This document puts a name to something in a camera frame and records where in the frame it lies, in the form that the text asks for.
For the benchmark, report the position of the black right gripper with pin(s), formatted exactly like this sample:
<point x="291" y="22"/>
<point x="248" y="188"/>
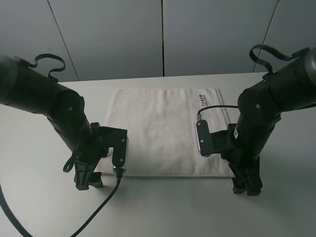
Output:
<point x="244" y="162"/>

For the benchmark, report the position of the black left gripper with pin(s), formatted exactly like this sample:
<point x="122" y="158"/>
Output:
<point x="87" y="157"/>

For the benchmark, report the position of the white towel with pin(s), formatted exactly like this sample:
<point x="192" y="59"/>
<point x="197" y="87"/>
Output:
<point x="160" y="124"/>

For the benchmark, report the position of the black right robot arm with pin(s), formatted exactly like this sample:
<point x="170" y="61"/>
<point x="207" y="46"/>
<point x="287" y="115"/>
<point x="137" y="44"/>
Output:
<point x="289" y="85"/>

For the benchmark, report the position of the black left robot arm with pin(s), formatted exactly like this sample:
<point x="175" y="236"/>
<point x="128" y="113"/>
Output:
<point x="25" y="89"/>

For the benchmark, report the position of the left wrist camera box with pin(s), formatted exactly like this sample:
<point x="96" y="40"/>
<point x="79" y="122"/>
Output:
<point x="116" y="139"/>

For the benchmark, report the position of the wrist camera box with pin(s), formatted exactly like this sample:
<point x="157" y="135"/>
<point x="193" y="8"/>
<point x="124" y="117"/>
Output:
<point x="116" y="139"/>
<point x="216" y="142"/>

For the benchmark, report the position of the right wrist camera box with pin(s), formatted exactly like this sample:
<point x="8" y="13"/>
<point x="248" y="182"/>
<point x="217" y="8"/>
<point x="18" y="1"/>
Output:
<point x="216" y="142"/>

